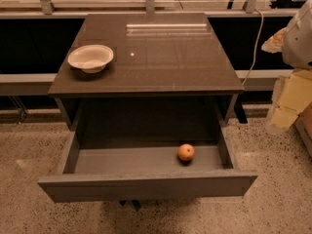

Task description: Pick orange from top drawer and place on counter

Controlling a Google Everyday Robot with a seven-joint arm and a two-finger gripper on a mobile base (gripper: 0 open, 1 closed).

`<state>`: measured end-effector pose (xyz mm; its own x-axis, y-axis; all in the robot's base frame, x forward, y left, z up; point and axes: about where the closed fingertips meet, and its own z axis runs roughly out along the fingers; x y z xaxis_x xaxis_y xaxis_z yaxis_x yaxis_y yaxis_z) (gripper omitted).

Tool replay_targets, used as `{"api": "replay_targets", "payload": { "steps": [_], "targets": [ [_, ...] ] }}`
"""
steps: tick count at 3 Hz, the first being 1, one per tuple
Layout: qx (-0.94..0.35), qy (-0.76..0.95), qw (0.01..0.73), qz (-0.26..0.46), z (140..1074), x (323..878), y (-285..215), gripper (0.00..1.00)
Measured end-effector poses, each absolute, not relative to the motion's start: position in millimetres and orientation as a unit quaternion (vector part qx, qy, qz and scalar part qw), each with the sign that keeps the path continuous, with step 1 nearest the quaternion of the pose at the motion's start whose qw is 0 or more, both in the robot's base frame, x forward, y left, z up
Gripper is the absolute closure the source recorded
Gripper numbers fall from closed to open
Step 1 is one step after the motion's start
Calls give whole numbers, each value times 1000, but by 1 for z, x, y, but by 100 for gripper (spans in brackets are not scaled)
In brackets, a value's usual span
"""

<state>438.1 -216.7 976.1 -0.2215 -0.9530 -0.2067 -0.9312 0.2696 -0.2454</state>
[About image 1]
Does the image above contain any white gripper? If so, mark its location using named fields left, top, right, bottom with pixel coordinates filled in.
left=261, top=0, right=312, bottom=135

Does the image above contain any orange fruit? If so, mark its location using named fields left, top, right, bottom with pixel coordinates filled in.
left=177, top=143, right=195, bottom=162

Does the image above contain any grey cabinet with counter top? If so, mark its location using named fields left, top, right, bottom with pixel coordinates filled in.
left=49, top=13, right=244, bottom=123

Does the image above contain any grey open top drawer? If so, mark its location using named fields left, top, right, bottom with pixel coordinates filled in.
left=37, top=96, right=259, bottom=204

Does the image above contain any white paper bowl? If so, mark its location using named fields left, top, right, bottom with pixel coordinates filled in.
left=67, top=45, right=114, bottom=73

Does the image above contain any white cable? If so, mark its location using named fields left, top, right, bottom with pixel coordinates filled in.
left=242, top=7, right=265, bottom=86

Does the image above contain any metal railing frame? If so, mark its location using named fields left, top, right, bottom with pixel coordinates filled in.
left=0, top=0, right=307, bottom=97

